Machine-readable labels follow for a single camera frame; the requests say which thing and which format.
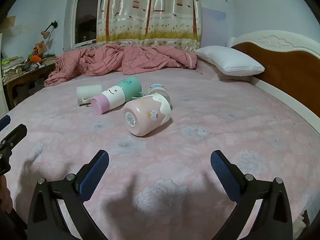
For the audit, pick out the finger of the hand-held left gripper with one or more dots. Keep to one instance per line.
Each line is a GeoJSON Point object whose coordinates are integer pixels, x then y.
{"type": "Point", "coordinates": [13, 137]}
{"type": "Point", "coordinates": [5, 122]}

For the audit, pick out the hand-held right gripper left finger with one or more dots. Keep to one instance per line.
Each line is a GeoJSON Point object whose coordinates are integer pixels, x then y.
{"type": "Point", "coordinates": [96, 172]}

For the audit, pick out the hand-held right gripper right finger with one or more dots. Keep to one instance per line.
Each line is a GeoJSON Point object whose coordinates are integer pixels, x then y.
{"type": "Point", "coordinates": [223, 172]}

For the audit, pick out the pink mug with white drip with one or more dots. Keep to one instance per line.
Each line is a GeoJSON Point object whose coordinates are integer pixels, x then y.
{"type": "Point", "coordinates": [145, 116]}

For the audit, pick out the person's left forearm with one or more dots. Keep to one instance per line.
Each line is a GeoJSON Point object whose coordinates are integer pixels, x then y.
{"type": "Point", "coordinates": [4, 195]}

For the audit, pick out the pink white face cup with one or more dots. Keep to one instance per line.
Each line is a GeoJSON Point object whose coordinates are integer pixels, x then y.
{"type": "Point", "coordinates": [110, 100]}

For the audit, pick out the green cup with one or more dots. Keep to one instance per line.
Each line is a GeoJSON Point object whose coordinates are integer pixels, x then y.
{"type": "Point", "coordinates": [130, 86]}

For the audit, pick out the pink floral bed sheet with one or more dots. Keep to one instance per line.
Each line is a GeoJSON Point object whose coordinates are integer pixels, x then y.
{"type": "Point", "coordinates": [200, 155]}

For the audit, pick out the wooden desk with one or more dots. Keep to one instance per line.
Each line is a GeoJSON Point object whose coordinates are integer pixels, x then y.
{"type": "Point", "coordinates": [22, 80]}

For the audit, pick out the pile of books and papers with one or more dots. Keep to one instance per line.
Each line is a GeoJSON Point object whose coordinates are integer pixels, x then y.
{"type": "Point", "coordinates": [10, 67]}

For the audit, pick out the orange toy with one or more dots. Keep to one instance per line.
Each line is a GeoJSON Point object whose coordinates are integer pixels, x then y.
{"type": "Point", "coordinates": [35, 58]}

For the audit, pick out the clear glass jar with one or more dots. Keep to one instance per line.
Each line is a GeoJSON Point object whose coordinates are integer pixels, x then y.
{"type": "Point", "coordinates": [160, 90]}

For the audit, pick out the white pillow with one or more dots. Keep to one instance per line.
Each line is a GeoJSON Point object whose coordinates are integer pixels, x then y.
{"type": "Point", "coordinates": [230, 60]}

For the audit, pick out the pink checked quilt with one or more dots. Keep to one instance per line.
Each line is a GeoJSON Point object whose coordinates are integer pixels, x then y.
{"type": "Point", "coordinates": [112, 60]}

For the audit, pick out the white wooden bed headboard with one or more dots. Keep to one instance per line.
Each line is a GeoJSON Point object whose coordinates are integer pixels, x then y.
{"type": "Point", "coordinates": [287, 65]}

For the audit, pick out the white framed window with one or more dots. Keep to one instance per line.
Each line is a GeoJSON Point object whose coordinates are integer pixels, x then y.
{"type": "Point", "coordinates": [85, 17]}

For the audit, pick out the tree print curtain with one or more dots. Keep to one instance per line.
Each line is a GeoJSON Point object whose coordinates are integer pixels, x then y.
{"type": "Point", "coordinates": [150, 17]}

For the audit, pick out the wall mounted lamp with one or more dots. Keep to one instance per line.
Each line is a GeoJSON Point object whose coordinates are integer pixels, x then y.
{"type": "Point", "coordinates": [46, 33]}

